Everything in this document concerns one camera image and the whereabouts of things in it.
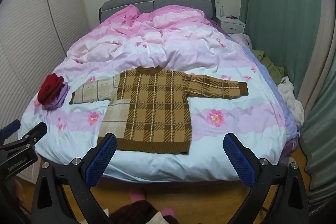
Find purple folded garment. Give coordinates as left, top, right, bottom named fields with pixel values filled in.
left=43, top=81, right=72, bottom=110

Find white nightstand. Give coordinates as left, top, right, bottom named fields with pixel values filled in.
left=217, top=15, right=246, bottom=35

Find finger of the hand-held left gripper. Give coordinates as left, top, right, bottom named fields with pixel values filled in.
left=0, top=119, right=21, bottom=140
left=0, top=122, right=48, bottom=152

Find white bag with dark stars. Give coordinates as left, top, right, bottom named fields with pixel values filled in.
left=234, top=33, right=253, bottom=50

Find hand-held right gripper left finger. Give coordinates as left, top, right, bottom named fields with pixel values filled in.
left=31, top=133, right=118, bottom=224

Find person's dark maroon clothing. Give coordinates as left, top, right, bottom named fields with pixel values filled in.
left=109, top=200, right=179, bottom=224

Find white crumpled garment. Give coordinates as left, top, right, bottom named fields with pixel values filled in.
left=277, top=76, right=305, bottom=125

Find brown plaid knit sweater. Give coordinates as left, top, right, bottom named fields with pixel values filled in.
left=69, top=66, right=249, bottom=155

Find pink floral duvet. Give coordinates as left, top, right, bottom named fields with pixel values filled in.
left=20, top=5, right=298, bottom=182

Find green curtain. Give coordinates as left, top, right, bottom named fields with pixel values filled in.
left=240, top=0, right=322, bottom=88
left=301, top=69, right=336, bottom=198

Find pink slipper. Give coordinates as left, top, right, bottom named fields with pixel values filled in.
left=161, top=206, right=176, bottom=218
left=129, top=187, right=146, bottom=205

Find beige curtain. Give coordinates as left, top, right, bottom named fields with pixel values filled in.
left=297, top=0, right=336, bottom=109

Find white louvered wardrobe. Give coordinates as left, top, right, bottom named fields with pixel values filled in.
left=0, top=0, right=91, bottom=185

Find lavender bed sheet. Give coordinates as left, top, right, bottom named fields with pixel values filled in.
left=236, top=38, right=299, bottom=140

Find olive green garment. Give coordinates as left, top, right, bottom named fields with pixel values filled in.
left=252, top=49, right=285, bottom=80

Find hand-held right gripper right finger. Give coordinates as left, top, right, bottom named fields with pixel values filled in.
left=223, top=133, right=309, bottom=224

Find red folded garment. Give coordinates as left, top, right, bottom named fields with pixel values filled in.
left=37, top=73, right=64, bottom=104

